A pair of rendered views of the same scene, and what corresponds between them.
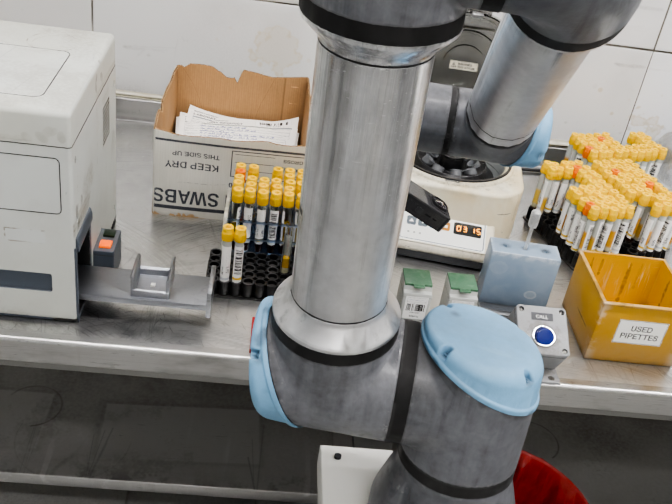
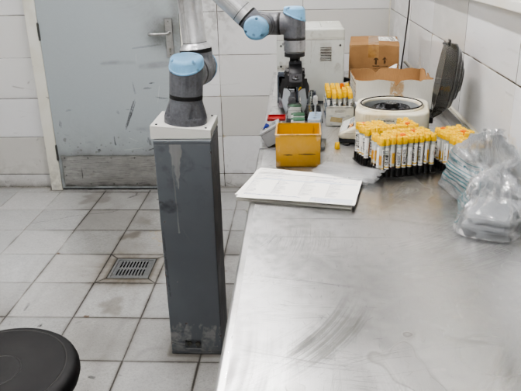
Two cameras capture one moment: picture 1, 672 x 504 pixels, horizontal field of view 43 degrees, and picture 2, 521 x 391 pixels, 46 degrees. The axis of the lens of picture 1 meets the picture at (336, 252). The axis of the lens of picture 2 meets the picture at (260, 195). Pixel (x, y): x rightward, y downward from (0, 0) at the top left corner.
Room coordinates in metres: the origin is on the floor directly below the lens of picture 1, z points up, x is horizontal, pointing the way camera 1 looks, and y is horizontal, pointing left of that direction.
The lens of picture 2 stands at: (1.23, -2.18, 1.46)
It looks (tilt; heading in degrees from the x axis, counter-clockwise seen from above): 22 degrees down; 100
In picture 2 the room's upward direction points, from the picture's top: 1 degrees counter-clockwise
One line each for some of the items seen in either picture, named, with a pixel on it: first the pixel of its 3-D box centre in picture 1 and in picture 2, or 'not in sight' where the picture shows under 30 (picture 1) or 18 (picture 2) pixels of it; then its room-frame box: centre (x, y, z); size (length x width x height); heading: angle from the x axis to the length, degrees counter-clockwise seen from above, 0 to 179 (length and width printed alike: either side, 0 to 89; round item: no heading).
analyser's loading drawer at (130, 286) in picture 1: (136, 280); (287, 95); (0.91, 0.26, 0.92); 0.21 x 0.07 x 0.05; 97
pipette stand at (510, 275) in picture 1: (516, 276); (314, 130); (1.07, -0.27, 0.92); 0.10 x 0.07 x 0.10; 92
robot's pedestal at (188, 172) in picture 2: not in sight; (194, 243); (0.60, -0.15, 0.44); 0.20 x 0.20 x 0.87; 7
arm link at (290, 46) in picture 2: not in sight; (293, 46); (0.97, -0.03, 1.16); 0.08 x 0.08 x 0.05
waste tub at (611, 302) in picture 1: (625, 307); (298, 144); (1.03, -0.43, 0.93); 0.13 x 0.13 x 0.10; 6
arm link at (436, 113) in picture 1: (395, 112); (264, 24); (0.87, -0.04, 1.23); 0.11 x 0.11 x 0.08; 88
